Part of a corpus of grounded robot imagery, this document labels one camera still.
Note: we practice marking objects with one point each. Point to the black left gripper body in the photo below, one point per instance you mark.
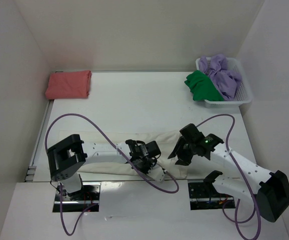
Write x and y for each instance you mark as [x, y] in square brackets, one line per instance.
[146, 164]

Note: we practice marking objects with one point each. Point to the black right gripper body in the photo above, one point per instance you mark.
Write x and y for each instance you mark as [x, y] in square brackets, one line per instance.
[184, 150]

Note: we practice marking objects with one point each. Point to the cream white t shirt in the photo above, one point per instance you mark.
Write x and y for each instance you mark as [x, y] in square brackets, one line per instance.
[166, 142]

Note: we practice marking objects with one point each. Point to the red t shirt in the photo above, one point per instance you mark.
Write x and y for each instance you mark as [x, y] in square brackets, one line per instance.
[69, 85]

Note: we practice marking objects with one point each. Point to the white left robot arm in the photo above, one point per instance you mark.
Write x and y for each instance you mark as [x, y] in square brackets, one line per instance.
[66, 158]

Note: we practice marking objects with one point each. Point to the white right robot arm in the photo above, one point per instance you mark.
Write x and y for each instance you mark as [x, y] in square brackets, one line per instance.
[238, 177]

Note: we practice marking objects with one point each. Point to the green t shirt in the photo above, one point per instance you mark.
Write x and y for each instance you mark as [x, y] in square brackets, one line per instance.
[202, 88]

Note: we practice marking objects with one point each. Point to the white plastic basket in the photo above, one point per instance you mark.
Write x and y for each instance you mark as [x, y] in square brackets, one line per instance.
[244, 93]

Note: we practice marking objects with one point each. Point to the purple t shirt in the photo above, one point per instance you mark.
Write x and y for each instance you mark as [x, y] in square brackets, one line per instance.
[226, 81]

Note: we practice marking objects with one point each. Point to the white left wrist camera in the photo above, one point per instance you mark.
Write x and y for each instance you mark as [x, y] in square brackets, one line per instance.
[156, 173]

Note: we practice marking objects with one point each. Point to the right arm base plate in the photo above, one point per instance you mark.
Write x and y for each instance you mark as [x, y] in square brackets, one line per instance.
[203, 196]

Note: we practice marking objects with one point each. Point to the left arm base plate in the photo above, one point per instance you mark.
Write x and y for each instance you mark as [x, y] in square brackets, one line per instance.
[77, 204]

